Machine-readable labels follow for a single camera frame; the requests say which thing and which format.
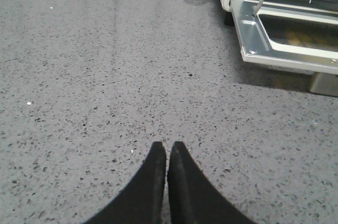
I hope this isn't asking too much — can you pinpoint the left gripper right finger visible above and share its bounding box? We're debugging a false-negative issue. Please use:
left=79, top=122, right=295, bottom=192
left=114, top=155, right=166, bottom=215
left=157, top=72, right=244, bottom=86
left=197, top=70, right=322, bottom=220
left=167, top=141, right=253, bottom=223

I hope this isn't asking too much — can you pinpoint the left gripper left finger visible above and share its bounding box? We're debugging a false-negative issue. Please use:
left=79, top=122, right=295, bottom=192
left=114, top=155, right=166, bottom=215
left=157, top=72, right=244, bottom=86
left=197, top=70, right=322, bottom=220
left=86, top=142, right=166, bottom=223

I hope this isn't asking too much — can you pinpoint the oven glass door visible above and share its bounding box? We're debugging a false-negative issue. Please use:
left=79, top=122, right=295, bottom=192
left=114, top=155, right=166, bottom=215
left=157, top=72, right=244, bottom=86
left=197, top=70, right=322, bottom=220
left=231, top=0, right=337, bottom=74

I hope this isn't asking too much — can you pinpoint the metal oven door handle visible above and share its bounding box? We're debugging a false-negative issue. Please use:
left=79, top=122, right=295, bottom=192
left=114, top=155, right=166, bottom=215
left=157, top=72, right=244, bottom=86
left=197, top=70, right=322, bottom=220
left=309, top=72, right=338, bottom=97

